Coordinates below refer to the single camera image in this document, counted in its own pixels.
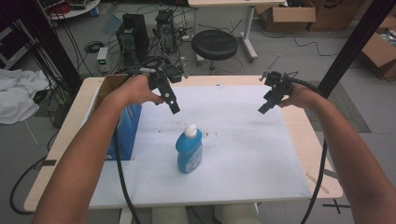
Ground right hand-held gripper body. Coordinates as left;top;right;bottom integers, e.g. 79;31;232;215
262;70;294;101

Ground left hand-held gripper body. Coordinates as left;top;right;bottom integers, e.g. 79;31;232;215
140;63;184;93

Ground blue bottle with white cap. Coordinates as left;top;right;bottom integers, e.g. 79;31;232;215
175;123;204;175

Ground person's right hand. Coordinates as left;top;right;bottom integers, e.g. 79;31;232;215
277;82;325;110

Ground person's left hand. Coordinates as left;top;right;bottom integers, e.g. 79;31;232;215
105;74;165;108

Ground open computer tower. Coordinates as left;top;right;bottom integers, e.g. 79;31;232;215
154;8;177;54

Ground black computer tower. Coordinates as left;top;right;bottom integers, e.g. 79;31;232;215
115;13;150;63

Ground blue cardboard box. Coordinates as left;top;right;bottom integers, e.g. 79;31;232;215
92;74;143;161

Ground white table mat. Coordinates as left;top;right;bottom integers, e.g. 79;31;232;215
88;84;313;209

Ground black round stool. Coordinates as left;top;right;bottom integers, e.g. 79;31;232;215
191;29;239;76

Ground white desk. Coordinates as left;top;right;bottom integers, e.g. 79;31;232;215
187;0;286;62

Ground white power supply unit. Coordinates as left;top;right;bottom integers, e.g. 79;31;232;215
96;46;109;75

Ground open cardboard box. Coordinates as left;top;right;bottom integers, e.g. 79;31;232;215
259;0;318;33

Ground large closed cardboard box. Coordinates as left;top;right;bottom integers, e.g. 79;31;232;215
307;0;366;32

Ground thin wooden stick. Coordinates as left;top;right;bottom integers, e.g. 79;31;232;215
305;172;330;195

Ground round white table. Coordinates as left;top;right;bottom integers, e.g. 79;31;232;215
46;0;102;21

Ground cardboard box with contents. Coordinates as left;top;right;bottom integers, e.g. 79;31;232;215
360;15;396;80

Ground white cloth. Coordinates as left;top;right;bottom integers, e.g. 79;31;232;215
0;68;50;125

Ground coiled black cable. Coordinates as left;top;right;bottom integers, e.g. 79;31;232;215
84;40;106;53

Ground black frame post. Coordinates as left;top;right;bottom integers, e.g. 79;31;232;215
12;0;84;91
317;0;396;99

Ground right hand-held gripper cable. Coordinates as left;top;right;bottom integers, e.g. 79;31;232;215
289;77;329;224

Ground hand-held gripper cable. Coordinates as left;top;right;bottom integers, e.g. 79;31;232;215
289;77;329;224
112;124;143;224

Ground left hand-held gripper cable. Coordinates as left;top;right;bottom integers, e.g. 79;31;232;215
112;124;143;224

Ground black floor cable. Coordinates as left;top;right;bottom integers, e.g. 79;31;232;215
8;155;49;216

